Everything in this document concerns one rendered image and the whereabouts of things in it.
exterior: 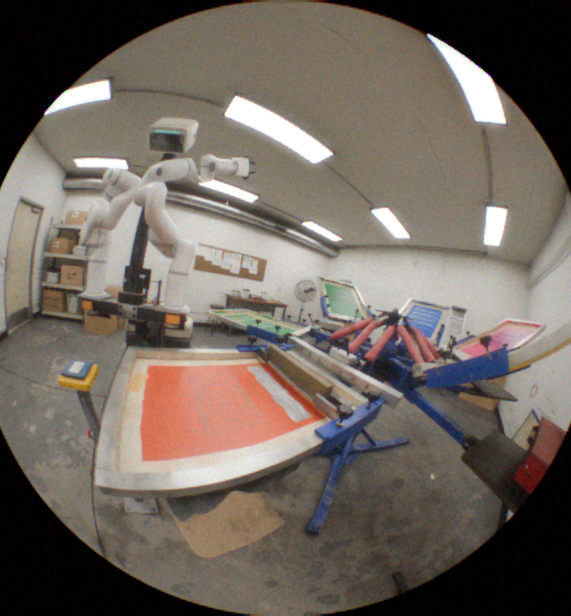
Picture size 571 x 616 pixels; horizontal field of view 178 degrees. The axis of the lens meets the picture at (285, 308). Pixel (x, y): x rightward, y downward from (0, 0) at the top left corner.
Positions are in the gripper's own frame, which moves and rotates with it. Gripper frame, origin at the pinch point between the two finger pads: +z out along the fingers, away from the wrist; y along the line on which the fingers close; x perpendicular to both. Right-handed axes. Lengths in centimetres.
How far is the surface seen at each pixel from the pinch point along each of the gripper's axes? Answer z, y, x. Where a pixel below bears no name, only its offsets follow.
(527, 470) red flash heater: -78, 29, 141
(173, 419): -92, 51, 49
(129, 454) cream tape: -105, 42, 52
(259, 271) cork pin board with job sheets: 240, 237, -177
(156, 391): -91, 54, 37
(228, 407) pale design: -79, 58, 55
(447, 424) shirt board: -44, 69, 140
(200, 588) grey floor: -177, 103, 93
